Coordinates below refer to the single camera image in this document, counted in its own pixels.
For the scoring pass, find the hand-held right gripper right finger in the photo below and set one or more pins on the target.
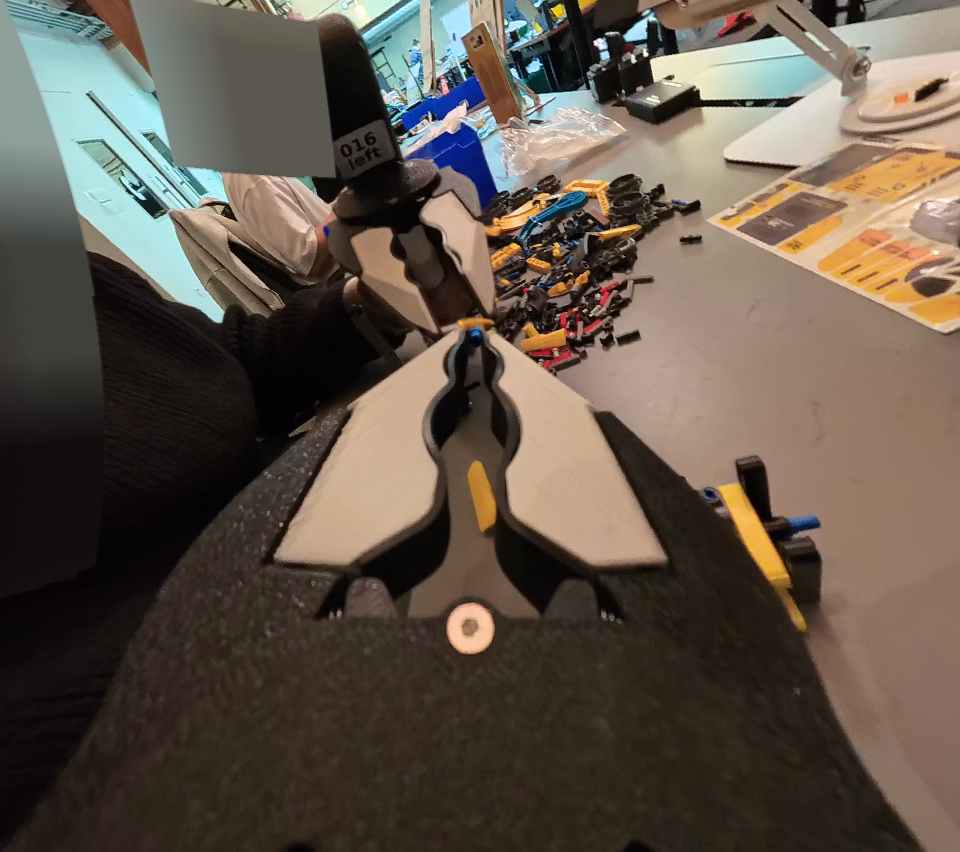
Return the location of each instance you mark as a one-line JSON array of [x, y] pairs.
[[585, 485]]

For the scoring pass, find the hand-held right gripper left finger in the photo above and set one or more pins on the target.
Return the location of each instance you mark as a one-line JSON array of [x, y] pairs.
[[360, 485]]

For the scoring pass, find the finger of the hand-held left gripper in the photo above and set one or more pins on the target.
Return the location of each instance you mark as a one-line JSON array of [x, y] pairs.
[[386, 267], [465, 237]]

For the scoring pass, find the blue connector pin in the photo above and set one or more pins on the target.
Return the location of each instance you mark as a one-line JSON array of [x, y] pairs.
[[474, 336]]

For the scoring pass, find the pile of toy building pieces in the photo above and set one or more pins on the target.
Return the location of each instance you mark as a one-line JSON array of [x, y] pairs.
[[577, 312]]

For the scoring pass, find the person's left hand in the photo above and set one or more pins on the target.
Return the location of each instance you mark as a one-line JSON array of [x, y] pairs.
[[454, 303]]

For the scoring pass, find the blue storage bin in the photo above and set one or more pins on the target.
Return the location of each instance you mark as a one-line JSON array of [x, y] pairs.
[[461, 159], [454, 96]]

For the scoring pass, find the blue brick separator tool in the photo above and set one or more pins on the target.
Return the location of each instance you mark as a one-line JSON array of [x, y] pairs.
[[555, 211]]

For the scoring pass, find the wooden board stand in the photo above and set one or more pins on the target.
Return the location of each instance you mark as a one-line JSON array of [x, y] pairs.
[[491, 72]]

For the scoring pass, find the clear plastic bag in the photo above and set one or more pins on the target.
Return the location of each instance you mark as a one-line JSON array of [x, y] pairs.
[[562, 132]]

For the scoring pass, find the beige jacket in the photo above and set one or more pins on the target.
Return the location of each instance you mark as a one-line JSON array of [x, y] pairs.
[[217, 260]]

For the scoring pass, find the small yellow toy assembly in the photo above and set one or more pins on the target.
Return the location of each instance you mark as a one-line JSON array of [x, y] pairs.
[[757, 530]]

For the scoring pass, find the black cylindrical devices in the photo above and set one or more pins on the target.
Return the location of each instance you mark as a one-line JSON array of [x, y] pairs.
[[619, 72]]

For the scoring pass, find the black power adapter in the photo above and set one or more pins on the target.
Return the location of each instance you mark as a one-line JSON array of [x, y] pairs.
[[664, 101]]

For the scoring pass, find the white stand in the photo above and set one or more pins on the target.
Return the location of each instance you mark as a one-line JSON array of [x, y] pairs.
[[787, 117]]

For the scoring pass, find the printed instruction sheet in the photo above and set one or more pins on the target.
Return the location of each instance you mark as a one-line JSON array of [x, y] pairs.
[[825, 222]]

